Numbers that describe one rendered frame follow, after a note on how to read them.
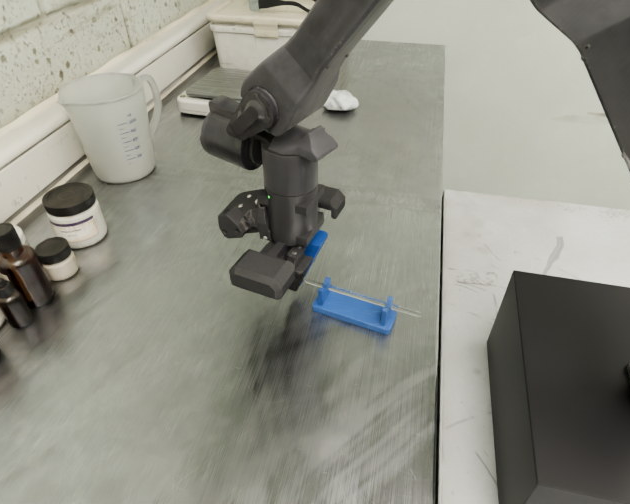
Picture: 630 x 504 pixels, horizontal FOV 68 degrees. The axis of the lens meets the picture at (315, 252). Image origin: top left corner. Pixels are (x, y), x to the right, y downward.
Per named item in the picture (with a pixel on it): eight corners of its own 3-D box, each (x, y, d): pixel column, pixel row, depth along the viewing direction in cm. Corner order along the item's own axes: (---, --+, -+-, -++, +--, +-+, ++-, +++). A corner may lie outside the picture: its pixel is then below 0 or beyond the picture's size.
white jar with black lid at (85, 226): (67, 223, 72) (50, 183, 68) (112, 220, 73) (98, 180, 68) (53, 251, 67) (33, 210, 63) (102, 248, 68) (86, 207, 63)
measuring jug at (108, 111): (147, 136, 94) (127, 60, 85) (194, 153, 89) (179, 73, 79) (65, 177, 82) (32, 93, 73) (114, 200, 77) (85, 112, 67)
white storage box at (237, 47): (352, 40, 142) (354, -14, 133) (329, 85, 115) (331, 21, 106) (254, 34, 147) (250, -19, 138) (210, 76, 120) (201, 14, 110)
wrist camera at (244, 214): (289, 176, 53) (238, 166, 56) (259, 213, 48) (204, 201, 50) (294, 218, 57) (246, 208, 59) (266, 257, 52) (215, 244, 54)
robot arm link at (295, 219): (349, 148, 55) (302, 138, 57) (276, 240, 42) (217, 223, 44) (346, 206, 61) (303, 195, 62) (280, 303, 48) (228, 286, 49)
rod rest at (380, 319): (396, 316, 58) (400, 296, 55) (388, 336, 55) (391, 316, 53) (322, 293, 61) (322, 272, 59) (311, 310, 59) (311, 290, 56)
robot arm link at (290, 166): (346, 122, 45) (272, 99, 49) (310, 145, 41) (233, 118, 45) (343, 184, 49) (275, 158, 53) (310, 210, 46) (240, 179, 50)
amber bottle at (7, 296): (38, 320, 57) (14, 278, 53) (15, 333, 56) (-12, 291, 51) (30, 309, 59) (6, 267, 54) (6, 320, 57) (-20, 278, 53)
